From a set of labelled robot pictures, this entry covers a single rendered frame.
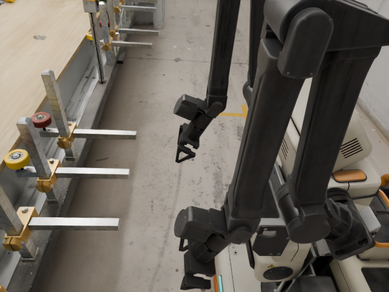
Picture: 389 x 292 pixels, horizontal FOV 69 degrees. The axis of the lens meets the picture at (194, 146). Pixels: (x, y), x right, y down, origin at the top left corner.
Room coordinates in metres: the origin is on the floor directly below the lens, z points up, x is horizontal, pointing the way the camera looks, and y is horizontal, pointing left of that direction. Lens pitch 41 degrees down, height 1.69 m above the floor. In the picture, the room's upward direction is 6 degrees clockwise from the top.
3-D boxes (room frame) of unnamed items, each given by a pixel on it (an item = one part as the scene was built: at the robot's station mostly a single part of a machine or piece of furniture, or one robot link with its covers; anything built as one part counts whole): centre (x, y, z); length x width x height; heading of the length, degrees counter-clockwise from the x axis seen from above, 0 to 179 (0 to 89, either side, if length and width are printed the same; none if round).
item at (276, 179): (0.58, -0.24, 0.99); 0.28 x 0.16 x 0.22; 6
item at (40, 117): (0.99, 0.69, 0.85); 0.08 x 0.08 x 0.11
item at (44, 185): (0.73, 0.56, 0.82); 0.14 x 0.06 x 0.05; 6
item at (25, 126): (0.71, 0.56, 0.87); 0.04 x 0.04 x 0.48; 6
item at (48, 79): (0.96, 0.58, 0.92); 0.04 x 0.04 x 0.48; 6
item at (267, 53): (0.35, -0.10, 1.40); 0.11 x 0.06 x 0.43; 6
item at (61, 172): (0.76, 0.47, 0.82); 0.43 x 0.03 x 0.04; 96
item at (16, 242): (0.48, 0.53, 0.84); 0.14 x 0.06 x 0.05; 6
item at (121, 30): (2.25, 0.59, 0.84); 0.43 x 0.03 x 0.04; 96
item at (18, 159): (0.74, 0.67, 0.85); 0.08 x 0.08 x 0.11
